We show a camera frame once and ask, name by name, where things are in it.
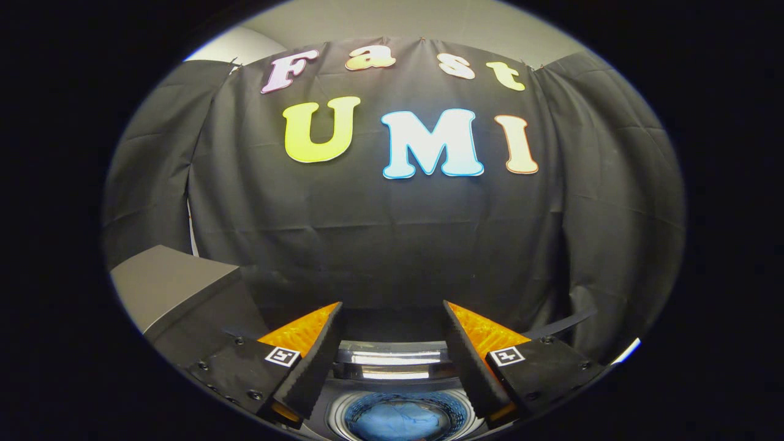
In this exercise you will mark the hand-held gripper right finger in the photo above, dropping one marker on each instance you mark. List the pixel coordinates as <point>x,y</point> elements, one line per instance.
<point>471,367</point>

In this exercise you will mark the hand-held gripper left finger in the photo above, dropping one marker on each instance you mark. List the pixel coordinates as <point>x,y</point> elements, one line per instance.
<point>309,367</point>

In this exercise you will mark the grey washing machine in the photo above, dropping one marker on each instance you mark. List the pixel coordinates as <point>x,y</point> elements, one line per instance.
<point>318,409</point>

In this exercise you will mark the light blue polo shirt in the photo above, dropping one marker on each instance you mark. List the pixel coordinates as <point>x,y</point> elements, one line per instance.
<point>401,422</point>

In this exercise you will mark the black backdrop cloth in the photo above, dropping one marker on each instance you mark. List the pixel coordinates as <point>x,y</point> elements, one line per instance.
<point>392,245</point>

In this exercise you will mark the white flat board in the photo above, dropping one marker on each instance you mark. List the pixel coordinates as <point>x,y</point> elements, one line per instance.
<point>628,350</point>

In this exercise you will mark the grey cabinet with black top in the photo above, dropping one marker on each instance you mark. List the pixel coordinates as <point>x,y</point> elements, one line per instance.
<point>165,282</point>

